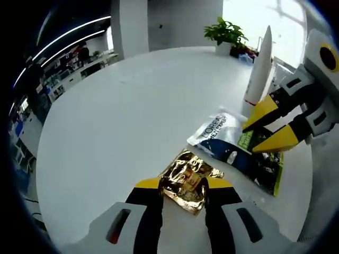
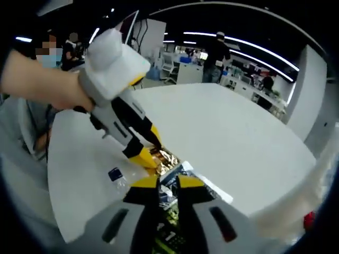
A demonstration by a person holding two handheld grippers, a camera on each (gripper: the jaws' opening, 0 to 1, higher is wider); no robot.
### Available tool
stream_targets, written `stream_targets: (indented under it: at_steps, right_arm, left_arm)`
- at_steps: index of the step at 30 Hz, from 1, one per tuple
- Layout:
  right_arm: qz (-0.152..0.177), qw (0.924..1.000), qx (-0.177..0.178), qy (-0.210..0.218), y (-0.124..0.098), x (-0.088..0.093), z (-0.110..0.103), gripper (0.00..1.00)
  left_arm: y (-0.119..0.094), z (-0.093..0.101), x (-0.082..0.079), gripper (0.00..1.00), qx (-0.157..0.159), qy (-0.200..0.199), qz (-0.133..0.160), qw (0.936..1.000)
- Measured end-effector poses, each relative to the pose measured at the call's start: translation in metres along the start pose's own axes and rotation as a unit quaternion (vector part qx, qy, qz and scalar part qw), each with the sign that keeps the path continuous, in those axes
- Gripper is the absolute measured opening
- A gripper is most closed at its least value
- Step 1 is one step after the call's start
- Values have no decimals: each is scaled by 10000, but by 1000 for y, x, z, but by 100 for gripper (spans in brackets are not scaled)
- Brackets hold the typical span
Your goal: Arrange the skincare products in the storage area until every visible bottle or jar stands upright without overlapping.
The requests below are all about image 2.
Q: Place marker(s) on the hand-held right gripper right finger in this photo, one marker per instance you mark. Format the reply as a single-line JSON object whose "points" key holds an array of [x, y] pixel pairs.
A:
{"points": [[212, 232]]}

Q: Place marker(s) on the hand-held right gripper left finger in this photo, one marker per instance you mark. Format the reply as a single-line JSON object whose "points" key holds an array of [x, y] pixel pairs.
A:
{"points": [[111, 227]]}

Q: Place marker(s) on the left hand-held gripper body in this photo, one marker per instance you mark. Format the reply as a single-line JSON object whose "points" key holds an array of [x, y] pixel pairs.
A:
{"points": [[114, 68]]}

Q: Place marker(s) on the gold foil packet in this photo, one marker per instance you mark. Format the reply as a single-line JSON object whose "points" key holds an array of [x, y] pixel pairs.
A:
{"points": [[167, 161]]}

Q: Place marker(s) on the green black foil packet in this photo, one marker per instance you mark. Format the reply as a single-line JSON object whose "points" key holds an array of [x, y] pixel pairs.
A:
{"points": [[168, 193]]}

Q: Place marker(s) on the blue storage bin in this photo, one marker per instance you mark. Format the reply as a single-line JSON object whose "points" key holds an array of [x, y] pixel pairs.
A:
{"points": [[186, 60]]}

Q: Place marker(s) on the person's left hand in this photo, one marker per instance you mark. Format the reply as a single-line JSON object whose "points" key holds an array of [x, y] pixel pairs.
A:
{"points": [[70, 91]]}

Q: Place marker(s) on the blue water jug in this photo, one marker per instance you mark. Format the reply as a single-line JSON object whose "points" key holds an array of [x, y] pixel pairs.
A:
{"points": [[153, 74]]}

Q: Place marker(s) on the computer monitor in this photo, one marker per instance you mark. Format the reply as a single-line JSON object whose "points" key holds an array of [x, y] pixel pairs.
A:
{"points": [[128, 26]]}

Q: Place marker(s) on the white office chair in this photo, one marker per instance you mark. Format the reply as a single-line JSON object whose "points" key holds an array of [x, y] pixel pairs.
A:
{"points": [[169, 67]]}

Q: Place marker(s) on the white office desk row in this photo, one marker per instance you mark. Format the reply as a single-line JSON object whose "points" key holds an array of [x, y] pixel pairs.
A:
{"points": [[251, 95]]}

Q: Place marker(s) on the long ceiling light strip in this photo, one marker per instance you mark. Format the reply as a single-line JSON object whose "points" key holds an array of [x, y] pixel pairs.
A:
{"points": [[251, 46], [265, 63]]}

